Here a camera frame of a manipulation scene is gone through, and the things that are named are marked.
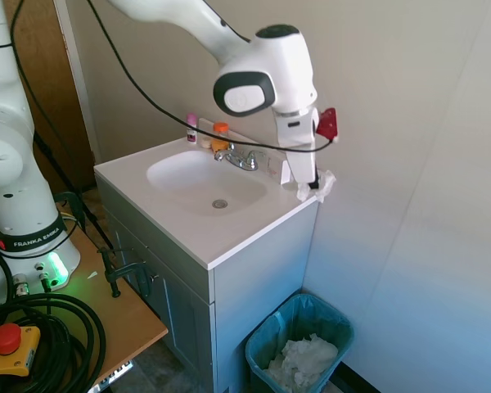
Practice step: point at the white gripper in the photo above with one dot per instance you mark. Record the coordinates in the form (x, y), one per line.
(300, 147)

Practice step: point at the white tissue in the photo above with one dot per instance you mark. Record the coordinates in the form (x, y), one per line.
(327, 184)

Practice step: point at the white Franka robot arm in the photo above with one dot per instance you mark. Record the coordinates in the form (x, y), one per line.
(12, 163)

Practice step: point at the trash bin with blue liner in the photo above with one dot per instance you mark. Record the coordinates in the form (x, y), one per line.
(266, 344)

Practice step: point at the white cardboard box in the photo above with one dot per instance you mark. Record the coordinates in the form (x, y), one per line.
(276, 165)

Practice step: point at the chrome sink faucet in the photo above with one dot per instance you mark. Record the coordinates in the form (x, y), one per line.
(239, 159)

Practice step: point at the metal sink drain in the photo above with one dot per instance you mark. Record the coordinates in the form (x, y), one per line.
(220, 203)

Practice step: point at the white sink countertop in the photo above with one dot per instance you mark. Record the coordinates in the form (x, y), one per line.
(229, 229)

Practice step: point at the orange pill bottle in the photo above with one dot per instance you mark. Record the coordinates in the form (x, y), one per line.
(220, 137)

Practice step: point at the pink capped deodorant stick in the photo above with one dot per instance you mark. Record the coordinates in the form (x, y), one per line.
(192, 131)

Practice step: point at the grey vanity cabinet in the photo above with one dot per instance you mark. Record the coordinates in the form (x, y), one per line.
(249, 311)

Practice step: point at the pile of discarded white tissues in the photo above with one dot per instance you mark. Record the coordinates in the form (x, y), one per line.
(307, 360)

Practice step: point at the metal cabinet knob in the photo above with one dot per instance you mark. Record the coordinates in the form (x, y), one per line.
(154, 278)

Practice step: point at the black baseboard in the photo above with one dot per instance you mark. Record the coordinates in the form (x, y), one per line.
(356, 378)

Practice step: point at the black screw clamp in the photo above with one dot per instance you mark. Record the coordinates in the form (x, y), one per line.
(116, 274)

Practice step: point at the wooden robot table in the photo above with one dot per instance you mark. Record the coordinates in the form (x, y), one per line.
(122, 323)

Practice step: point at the brown wooden door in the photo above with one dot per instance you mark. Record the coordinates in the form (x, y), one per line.
(45, 61)

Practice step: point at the yellow emergency stop button box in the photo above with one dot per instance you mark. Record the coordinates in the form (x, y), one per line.
(22, 352)

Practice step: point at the red and black wrist camera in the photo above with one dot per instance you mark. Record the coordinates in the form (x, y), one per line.
(327, 125)

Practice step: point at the white door frame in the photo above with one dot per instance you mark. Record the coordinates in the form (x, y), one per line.
(79, 82)

